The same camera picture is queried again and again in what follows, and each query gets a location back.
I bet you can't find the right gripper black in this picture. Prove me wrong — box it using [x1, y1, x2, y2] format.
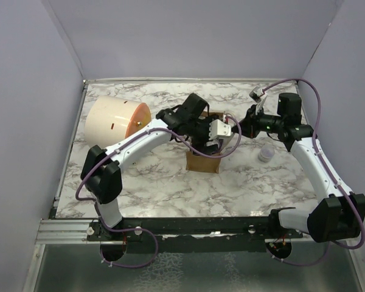
[232, 103, 285, 139]

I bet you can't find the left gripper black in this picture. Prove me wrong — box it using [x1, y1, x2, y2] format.
[186, 115, 219, 155]

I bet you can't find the jute canvas tote bag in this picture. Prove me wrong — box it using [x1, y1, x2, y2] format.
[186, 111, 235, 173]

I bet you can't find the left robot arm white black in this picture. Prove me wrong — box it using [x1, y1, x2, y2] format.
[80, 93, 222, 240]

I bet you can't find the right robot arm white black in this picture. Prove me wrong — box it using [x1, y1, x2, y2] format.
[232, 92, 365, 243]

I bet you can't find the beige round box orange lid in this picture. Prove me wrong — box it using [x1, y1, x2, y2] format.
[84, 96, 151, 149]

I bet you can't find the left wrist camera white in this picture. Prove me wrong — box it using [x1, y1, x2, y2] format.
[209, 119, 232, 141]

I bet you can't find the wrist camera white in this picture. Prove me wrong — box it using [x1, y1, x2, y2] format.
[209, 119, 232, 141]
[249, 86, 267, 115]

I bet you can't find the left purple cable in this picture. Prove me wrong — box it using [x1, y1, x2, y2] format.
[75, 114, 241, 268]

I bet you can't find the purple cable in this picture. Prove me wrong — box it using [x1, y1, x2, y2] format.
[75, 114, 241, 268]
[261, 78, 365, 265]

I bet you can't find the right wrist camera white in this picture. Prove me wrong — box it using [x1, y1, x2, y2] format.
[249, 86, 267, 115]

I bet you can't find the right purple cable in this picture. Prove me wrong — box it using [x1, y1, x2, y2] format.
[261, 78, 365, 265]

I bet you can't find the black front mounting rail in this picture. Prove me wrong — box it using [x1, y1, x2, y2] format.
[88, 212, 305, 253]

